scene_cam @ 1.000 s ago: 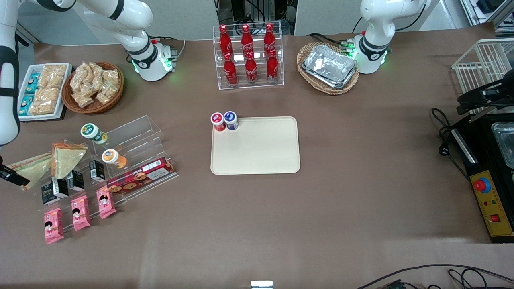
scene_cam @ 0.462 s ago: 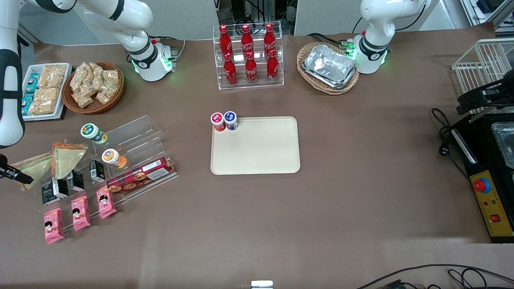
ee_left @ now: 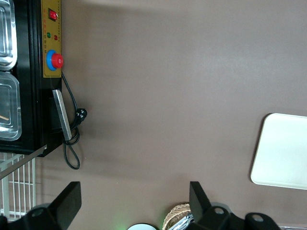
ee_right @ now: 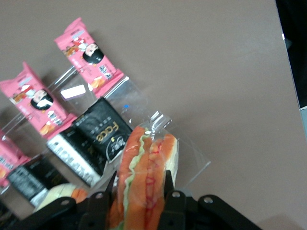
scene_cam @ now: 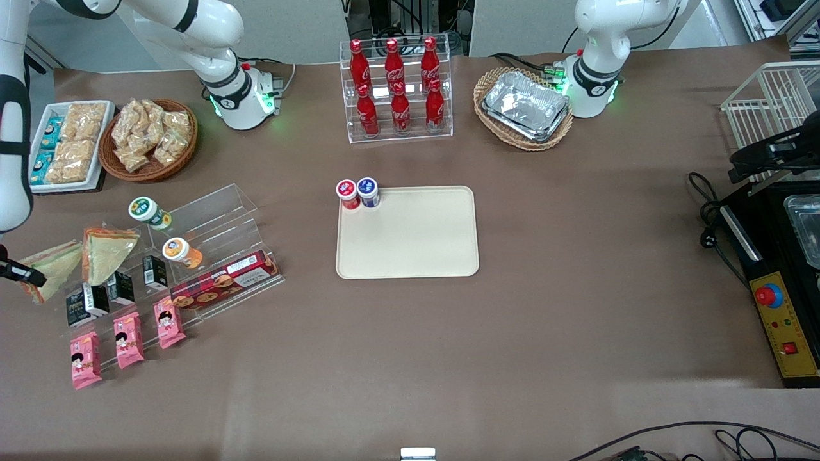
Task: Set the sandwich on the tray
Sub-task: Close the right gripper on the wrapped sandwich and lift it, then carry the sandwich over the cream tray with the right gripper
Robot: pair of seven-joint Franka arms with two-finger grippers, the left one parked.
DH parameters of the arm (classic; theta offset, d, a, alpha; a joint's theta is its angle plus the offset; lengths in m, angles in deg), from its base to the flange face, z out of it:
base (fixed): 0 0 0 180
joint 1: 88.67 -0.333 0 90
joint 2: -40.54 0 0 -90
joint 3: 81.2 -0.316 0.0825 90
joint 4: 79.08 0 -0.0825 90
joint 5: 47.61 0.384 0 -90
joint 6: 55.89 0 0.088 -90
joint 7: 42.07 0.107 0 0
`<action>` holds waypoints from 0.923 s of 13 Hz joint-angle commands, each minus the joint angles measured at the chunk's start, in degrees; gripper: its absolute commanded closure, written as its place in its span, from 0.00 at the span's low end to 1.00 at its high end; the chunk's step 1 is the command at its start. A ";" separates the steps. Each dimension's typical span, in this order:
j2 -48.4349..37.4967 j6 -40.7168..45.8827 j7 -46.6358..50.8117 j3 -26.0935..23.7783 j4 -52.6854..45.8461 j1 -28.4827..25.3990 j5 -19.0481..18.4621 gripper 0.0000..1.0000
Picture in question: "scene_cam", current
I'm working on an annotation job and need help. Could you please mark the triangle sandwich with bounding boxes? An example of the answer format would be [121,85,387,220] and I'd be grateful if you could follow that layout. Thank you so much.
[81,227,141,287]
[19,241,85,304]

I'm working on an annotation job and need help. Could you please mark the silver machine handle bar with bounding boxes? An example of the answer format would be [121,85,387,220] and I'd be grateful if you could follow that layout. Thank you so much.
[720,205,764,263]

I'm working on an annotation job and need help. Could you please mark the stack of foil containers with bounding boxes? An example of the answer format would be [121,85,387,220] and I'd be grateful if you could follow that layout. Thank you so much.
[481,70,571,143]

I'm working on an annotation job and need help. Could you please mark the orange lid cup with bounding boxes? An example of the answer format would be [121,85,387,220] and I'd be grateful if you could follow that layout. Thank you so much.
[161,237,204,270]

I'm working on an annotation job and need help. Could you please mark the pink snack packet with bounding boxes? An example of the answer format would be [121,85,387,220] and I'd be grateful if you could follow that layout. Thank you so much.
[153,297,188,350]
[113,311,146,370]
[70,331,104,391]

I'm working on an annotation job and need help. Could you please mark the light wicker basket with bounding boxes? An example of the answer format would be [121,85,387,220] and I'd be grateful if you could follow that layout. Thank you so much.
[473,67,575,152]

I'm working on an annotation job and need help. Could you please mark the clear acrylic bottle rack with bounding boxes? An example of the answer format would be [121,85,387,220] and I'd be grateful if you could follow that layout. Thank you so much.
[339,39,454,145]

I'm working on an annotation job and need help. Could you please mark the black power cable with plug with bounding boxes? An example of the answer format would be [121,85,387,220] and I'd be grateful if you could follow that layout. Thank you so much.
[688,172,751,290]

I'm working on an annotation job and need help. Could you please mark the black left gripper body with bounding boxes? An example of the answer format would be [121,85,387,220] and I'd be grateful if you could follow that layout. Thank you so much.
[728,121,820,184]

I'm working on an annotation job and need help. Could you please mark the grey partition panel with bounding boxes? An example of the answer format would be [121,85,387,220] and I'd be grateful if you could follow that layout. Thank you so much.
[469,0,581,58]
[231,0,350,65]

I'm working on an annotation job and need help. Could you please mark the silver machine lever bar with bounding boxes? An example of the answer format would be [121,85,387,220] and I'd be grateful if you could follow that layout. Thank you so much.
[747,179,790,197]

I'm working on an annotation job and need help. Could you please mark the black sealing machine yellow panel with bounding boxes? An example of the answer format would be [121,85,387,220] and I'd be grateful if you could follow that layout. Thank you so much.
[717,179,820,389]

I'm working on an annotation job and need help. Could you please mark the red cola bottle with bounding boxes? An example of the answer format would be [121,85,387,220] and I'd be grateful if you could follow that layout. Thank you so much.
[356,83,381,138]
[425,78,446,131]
[420,36,441,85]
[350,39,372,91]
[384,38,405,88]
[391,81,412,134]

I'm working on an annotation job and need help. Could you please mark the black arm base cables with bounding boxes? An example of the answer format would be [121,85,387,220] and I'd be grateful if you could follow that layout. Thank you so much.
[489,51,566,85]

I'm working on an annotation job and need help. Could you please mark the white arm base cable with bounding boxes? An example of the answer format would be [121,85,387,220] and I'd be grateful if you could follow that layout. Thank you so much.
[240,57,297,98]

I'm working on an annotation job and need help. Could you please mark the brown wicker basket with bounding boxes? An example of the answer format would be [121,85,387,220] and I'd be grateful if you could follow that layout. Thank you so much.
[99,97,199,184]

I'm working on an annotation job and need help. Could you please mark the white rectangular dish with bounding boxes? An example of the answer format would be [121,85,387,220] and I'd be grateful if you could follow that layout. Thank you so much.
[28,100,117,193]

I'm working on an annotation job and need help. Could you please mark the steel food container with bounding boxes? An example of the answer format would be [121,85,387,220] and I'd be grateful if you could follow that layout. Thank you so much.
[783,194,820,270]

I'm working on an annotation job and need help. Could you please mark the green lid cup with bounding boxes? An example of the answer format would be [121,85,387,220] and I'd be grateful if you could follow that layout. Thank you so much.
[127,196,173,232]

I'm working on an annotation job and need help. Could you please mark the white wire rack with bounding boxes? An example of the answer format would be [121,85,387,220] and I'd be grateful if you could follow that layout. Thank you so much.
[720,61,820,186]

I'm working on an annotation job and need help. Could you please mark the peanut brittle snack bag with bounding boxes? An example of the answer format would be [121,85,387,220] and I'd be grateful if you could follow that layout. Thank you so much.
[62,102,108,143]
[46,140,97,185]

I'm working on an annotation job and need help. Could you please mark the red cookie box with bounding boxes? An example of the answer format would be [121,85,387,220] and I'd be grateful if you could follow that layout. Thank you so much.
[169,250,281,311]

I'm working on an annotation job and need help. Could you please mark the black floor cable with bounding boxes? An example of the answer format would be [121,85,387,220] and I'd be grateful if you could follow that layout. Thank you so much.
[566,421,820,461]

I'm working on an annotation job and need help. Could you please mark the clear acrylic tiered stand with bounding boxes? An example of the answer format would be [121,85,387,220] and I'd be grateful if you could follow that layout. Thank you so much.
[28,183,286,369]

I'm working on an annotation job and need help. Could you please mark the black drink carton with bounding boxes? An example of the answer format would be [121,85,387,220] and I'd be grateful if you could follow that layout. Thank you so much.
[106,270,136,307]
[65,289,94,328]
[85,283,110,318]
[142,254,169,291]

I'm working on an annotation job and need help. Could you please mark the red lid cup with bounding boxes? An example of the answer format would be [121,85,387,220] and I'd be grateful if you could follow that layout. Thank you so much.
[336,179,361,211]

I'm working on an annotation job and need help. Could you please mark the clear bag of crackers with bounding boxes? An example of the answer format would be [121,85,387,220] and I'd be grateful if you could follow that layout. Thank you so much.
[152,111,193,165]
[111,101,145,149]
[115,145,152,174]
[140,99,172,136]

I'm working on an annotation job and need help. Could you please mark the cream plastic tray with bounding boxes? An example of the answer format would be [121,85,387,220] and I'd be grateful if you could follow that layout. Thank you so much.
[335,185,480,280]

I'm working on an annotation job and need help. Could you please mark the blue lid cup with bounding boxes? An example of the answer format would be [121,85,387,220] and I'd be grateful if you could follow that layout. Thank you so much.
[356,177,381,209]

